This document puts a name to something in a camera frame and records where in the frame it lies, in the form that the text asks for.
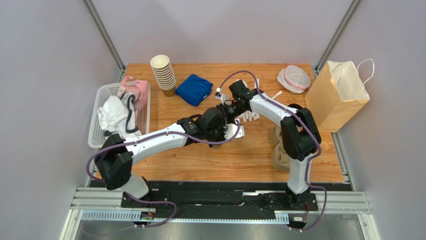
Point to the aluminium frame post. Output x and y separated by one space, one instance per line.
97 20
339 32

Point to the brown paper bag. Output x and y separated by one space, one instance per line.
337 94

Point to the blue folded cloth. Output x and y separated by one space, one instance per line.
194 90

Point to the white crumpled garment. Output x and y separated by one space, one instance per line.
118 116

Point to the right aluminium frame post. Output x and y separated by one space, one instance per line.
339 32

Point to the left aluminium frame post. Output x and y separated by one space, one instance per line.
97 20

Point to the pink cloth item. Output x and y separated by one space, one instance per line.
139 88

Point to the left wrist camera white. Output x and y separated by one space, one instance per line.
231 130

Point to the white plastic basket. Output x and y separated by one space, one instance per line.
96 136

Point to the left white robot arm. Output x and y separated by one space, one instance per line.
117 156

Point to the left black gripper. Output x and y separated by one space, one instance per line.
221 127

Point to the stack of black lids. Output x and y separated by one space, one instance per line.
295 106

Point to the single brown paper cup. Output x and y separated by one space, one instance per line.
215 146

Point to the stack of paper cups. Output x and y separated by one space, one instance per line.
164 74

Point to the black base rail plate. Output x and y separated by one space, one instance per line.
229 201

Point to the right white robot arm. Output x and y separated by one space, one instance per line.
299 133

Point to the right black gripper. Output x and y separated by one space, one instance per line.
225 110

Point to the white pink mesh pouch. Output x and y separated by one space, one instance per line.
294 79

